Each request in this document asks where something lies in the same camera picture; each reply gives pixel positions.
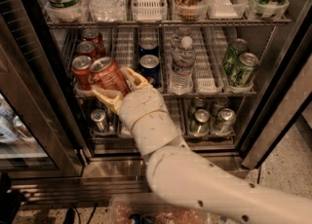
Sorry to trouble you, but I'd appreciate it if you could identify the silver green can bottom right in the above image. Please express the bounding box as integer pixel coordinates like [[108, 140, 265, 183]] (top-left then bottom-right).
[[214, 108, 236, 135]]

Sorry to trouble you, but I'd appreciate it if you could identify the front blue pepsi can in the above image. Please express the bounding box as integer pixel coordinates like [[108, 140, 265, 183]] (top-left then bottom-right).
[[138, 55, 160, 88]]

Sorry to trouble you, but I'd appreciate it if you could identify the red coke can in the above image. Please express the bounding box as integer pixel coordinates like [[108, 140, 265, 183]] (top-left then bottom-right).
[[81, 28, 105, 56], [76, 41, 97, 59], [71, 56, 93, 91], [90, 56, 129, 94]]

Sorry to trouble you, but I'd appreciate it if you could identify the green can shelf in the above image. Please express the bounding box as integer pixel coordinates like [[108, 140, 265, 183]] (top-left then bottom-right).
[[189, 109, 210, 135], [222, 38, 249, 75], [228, 53, 259, 88]]

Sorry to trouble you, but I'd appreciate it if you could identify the glass fridge door left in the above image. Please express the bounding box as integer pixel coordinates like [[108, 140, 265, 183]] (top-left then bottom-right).
[[0, 0, 83, 178]]

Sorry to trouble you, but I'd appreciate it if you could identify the rear green can middle shelf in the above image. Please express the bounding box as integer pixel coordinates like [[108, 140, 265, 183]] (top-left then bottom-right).
[[222, 38, 249, 75]]

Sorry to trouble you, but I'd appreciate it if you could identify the clear water bottle middle shelf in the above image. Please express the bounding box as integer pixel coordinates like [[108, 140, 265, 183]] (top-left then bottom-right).
[[172, 36, 196, 89]]

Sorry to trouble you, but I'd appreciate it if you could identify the stainless steel fridge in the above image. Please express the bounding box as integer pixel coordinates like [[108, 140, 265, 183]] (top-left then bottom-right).
[[14, 0, 311, 206]]

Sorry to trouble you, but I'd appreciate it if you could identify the front green can middle shelf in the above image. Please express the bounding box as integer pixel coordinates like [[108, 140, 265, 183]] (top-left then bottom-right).
[[228, 53, 259, 88]]

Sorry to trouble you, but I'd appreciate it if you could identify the rear blue pepsi can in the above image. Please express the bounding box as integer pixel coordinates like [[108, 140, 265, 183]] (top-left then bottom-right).
[[138, 39, 158, 56]]

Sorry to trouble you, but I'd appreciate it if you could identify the clear plastic bin on floor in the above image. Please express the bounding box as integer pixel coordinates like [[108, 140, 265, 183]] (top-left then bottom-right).
[[107, 193, 208, 224]]

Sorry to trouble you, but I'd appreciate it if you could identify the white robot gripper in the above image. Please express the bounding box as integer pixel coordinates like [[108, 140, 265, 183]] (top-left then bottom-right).
[[91, 66, 187, 157]]

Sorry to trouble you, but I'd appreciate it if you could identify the blue pepsi can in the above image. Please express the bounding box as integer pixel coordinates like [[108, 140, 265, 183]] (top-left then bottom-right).
[[138, 39, 158, 56], [138, 55, 160, 88]]

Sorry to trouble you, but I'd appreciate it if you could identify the silver can bottom shelf left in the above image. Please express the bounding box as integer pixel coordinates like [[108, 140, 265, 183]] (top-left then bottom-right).
[[91, 108, 108, 132]]

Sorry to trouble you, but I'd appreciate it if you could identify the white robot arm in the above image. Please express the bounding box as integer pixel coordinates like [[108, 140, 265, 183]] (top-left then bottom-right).
[[92, 67, 312, 224]]

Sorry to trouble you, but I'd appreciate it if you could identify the green can bottom shelf front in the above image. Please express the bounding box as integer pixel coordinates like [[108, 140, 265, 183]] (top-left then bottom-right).
[[189, 109, 210, 135]]

